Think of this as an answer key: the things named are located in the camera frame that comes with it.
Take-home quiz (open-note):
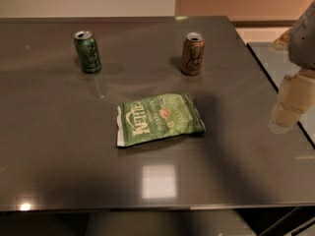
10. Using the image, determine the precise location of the brown soda can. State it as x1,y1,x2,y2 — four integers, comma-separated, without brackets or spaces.
181,31,205,76

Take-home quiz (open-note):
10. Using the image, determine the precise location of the green Kettle chips bag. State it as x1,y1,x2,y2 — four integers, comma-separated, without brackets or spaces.
117,93,206,148

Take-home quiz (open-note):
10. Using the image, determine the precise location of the green soda can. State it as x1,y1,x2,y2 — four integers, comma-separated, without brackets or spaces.
74,30,101,74

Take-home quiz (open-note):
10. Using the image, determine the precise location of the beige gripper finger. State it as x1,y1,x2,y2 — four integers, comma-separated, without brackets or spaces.
269,68,315,134

